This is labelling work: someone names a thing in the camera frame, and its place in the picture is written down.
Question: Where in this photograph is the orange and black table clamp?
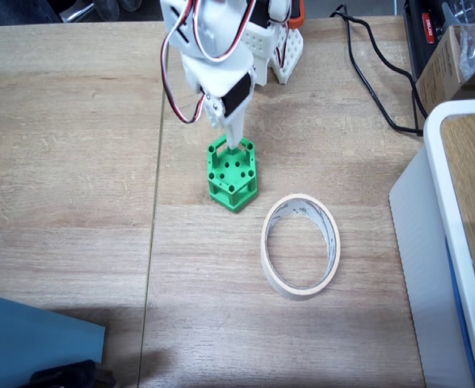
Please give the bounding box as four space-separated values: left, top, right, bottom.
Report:
288 0 305 32

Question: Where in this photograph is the black bulky item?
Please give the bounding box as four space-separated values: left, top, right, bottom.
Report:
29 358 117 388

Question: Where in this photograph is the black mesh office chair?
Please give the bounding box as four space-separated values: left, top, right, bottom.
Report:
57 0 144 23

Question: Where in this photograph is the black power cable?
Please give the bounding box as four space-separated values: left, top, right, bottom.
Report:
329 3 424 137

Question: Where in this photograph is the black power supply box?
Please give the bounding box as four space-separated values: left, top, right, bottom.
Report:
401 0 455 82

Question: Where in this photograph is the green hexagonal printed component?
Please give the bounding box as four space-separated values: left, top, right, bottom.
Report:
206 136 259 214

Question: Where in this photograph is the beige masking tape roll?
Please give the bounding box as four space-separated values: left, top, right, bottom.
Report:
259 193 341 302

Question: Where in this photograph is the blue sheet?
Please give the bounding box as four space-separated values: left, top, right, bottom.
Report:
0 293 107 388

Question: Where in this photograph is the brown cardboard box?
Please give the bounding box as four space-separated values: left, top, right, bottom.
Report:
414 23 475 118

